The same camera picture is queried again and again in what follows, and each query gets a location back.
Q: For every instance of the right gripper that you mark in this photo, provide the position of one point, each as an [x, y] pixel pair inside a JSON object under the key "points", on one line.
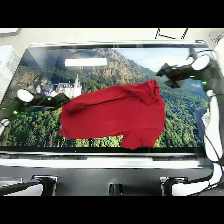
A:
{"points": [[176, 73]]}

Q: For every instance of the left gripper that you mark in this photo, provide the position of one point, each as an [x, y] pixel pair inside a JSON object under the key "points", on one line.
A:
{"points": [[59, 100]]}

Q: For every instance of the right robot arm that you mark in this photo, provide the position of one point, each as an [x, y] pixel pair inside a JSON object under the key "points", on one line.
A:
{"points": [[213, 140]]}

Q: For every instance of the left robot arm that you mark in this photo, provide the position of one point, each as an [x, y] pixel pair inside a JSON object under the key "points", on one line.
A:
{"points": [[25, 96]]}

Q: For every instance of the red shirt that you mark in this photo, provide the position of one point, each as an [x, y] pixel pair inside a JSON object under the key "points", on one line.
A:
{"points": [[116, 113]]}

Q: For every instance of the silver frame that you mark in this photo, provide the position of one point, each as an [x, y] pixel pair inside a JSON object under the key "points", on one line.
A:
{"points": [[100, 162]]}

